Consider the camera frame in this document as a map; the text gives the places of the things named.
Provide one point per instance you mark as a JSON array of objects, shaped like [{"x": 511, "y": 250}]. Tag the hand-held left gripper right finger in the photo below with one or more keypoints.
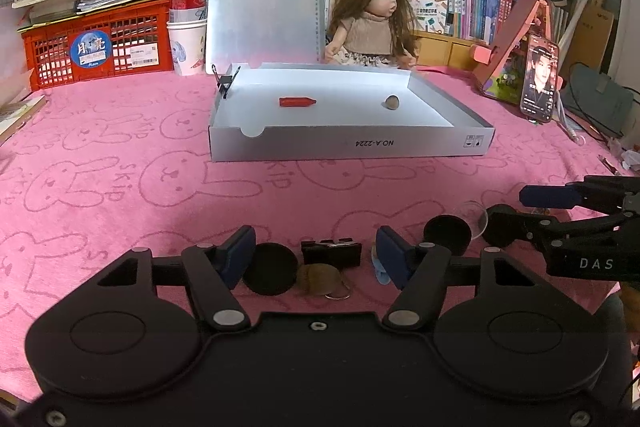
[{"x": 392, "y": 257}]

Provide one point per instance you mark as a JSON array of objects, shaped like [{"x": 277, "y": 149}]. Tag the white paper cup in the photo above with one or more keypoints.
[{"x": 187, "y": 49}]

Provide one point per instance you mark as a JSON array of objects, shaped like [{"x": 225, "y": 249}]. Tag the brown walnut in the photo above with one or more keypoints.
[{"x": 392, "y": 103}]

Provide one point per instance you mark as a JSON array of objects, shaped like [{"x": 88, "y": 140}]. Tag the wooden desk organizer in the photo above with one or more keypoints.
[{"x": 450, "y": 49}]

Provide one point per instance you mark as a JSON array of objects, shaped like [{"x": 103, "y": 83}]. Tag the brown cardboard sheet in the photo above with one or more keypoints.
[{"x": 597, "y": 37}]

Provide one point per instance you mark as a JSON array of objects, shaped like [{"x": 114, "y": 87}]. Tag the pink cardboard phone stand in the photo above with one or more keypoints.
[{"x": 510, "y": 32}]

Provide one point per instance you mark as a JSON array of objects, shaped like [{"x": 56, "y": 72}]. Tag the long-haired doll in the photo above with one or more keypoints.
[{"x": 367, "y": 32}]

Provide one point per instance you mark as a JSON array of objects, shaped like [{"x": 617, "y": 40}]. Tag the brown wooden nut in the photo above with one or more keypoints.
[{"x": 317, "y": 279}]

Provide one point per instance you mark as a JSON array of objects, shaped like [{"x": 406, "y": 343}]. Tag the pink rabbit print blanket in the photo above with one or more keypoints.
[{"x": 125, "y": 207}]

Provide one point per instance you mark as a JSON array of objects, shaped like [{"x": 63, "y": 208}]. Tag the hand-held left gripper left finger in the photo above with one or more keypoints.
[{"x": 237, "y": 254}]

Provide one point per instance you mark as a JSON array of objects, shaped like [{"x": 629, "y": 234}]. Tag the red plastic cap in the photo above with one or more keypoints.
[{"x": 297, "y": 102}]

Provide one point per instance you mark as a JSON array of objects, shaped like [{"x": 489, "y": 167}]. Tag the black binder clip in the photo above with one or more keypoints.
[
  {"x": 224, "y": 83},
  {"x": 332, "y": 253}
]

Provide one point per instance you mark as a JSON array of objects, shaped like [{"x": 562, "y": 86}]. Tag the red plastic crate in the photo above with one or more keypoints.
[{"x": 55, "y": 52}]

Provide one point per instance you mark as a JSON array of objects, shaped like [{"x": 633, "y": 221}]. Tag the dark grey pouch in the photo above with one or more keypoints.
[{"x": 595, "y": 99}]

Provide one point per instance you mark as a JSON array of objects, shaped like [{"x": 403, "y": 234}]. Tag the white shallow cardboard box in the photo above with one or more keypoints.
[{"x": 350, "y": 147}]

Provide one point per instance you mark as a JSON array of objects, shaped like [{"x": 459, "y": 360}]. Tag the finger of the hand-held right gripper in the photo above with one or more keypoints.
[
  {"x": 547, "y": 197},
  {"x": 510, "y": 224}
]

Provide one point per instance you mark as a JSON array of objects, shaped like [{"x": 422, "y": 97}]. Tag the white plastic tube frame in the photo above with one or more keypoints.
[{"x": 582, "y": 2}]

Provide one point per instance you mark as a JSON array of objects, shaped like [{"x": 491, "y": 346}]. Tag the black round disc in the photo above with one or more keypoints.
[
  {"x": 446, "y": 234},
  {"x": 270, "y": 269}
]

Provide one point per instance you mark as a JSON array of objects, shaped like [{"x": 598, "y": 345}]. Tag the smartphone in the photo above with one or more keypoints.
[{"x": 539, "y": 77}]

